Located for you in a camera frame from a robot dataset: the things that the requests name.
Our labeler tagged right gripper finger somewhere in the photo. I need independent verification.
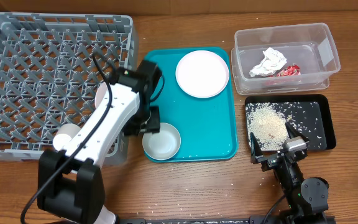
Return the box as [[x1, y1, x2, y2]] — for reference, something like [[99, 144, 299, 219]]
[[285, 122, 309, 142], [250, 132, 264, 164]]

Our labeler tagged grey metal bowl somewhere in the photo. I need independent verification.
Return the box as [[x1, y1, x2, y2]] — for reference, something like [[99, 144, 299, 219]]
[[142, 123, 181, 161]]

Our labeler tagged white rice bowl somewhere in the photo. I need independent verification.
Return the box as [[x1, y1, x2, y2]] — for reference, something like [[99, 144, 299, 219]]
[[94, 82, 108, 108]]

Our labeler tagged red snack wrapper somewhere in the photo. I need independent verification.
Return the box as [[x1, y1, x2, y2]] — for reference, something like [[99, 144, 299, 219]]
[[264, 64, 301, 85]]

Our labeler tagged large white plate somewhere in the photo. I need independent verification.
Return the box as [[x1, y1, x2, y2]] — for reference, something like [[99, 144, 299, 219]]
[[175, 50, 229, 98]]

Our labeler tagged white napkin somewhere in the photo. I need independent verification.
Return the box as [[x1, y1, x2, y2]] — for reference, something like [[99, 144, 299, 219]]
[[249, 47, 287, 78]]

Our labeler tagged small white cup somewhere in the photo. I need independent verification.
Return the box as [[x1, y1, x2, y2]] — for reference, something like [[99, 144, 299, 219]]
[[52, 123, 81, 151]]

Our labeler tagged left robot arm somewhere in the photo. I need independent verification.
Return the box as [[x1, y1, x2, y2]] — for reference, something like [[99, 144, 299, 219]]
[[29, 60, 162, 223]]

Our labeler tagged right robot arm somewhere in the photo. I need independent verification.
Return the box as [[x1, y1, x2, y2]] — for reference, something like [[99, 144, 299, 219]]
[[250, 123, 336, 224]]

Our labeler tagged black plastic tray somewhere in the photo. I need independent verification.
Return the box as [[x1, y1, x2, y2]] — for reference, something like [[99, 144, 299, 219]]
[[244, 94, 336, 151]]

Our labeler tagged pile of rice grains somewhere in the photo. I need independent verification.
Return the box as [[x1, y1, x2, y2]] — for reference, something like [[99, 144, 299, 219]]
[[246, 102, 323, 151]]

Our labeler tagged teal plastic tray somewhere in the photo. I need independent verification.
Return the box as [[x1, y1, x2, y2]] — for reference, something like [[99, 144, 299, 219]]
[[145, 47, 238, 162]]

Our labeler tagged clear plastic bin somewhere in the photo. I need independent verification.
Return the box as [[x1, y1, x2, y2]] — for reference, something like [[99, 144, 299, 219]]
[[231, 23, 341, 95]]

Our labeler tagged grey plastic dish rack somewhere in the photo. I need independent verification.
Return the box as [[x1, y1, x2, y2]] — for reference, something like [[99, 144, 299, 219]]
[[0, 12, 139, 161]]

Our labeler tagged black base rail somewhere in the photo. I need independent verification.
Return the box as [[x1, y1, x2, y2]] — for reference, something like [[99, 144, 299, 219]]
[[116, 215, 337, 224]]

